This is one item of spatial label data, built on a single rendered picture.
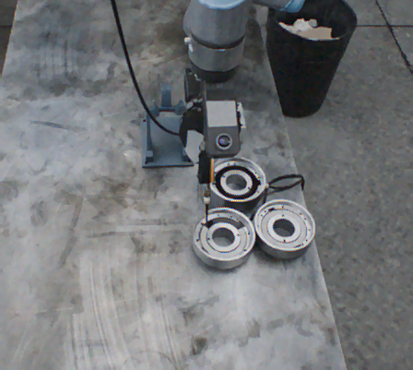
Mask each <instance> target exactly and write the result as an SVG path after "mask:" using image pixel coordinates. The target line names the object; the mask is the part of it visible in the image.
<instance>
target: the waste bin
mask: <svg viewBox="0 0 413 370"><path fill-rule="evenodd" d="M267 11H268V13H267V19H266V24H265V30H266V41H265V49H266V52H267V56H268V60H269V64H270V67H271V71H272V75H273V79H274V81H275V85H276V89H277V95H278V99H279V103H280V106H281V109H282V113H283V114H285V115H287V116H294V117H302V116H307V115H310V114H313V113H316V111H317V110H318V109H319V108H321V106H322V104H323V102H324V100H325V96H326V93H327V92H328V90H329V87H330V85H331V82H332V81H333V79H334V76H335V74H336V71H337V69H338V66H339V62H340V59H341V58H343V56H344V53H345V51H346V50H347V48H348V44H349V41H350V39H351V36H352V35H353V33H354V32H355V30H356V28H357V25H358V17H357V14H356V13H355V12H354V10H353V9H352V8H351V6H350V5H349V4H348V3H347V2H346V1H345V0H305V1H304V4H303V6H302V8H301V9H300V10H299V11H298V12H295V13H291V12H287V11H279V10H278V9H275V8H272V7H269V8H268V10H267ZM302 19H303V20H304V21H305V22H308V21H309V20H310V19H313V20H316V24H317V26H315V29H317V28H328V29H332V31H331V37H332V39H314V38H309V37H305V36H301V35H299V34H296V33H294V32H292V31H290V30H287V29H284V28H283V27H282V26H281V25H280V23H282V24H284V25H285V26H291V27H292V26H293V25H294V23H295V22H296V21H297V20H302Z"/></svg>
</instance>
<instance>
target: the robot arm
mask: <svg viewBox="0 0 413 370"><path fill-rule="evenodd" d="M304 1H305V0H191V3H190V5H189V6H188V8H187V10H186V13H185V15H184V19H183V28H184V31H185V33H186V34H187V36H188V37H186V38H185V39H184V43H185V44H186V45H189V56H190V57H189V66H190V68H185V75H184V101H185V103H186V110H187V113H185V112H182V117H181V118H180V119H179V123H178V128H179V136H180V138H181V141H182V143H183V146H184V148H185V150H186V152H187V154H188V156H189V158H190V159H191V160H192V161H193V162H194V163H195V164H198V163H199V153H200V146H199V145H200V143H201V142H202V141H203V139H204V132H203V129H205V142H206V155H207V156H208V158H210V159H213V160H215V163H217V162H218V161H219V160H221V159H231V158H234V157H235V156H236V155H237V154H238V153H239V152H240V150H241V147H240V136H239V134H240V133H241V129H242V126H241V120H240V118H241V112H240V111H237V109H238V105H237V103H236V91H235V80H234V78H233V77H234V76H235V75H236V73H237V72H238V70H239V64H240V61H241V60H242V53H243V47H244V42H245V35H246V34H245V32H246V27H247V21H248V16H249V10H250V6H251V4H254V5H261V6H268V7H272V8H275V9H278V10H279V11H287V12H291V13H295V12H298V11H299V10H300V9H301V8H302V6H303V4H304ZM190 72H192V75H191V76H190V75H189V73H190Z"/></svg>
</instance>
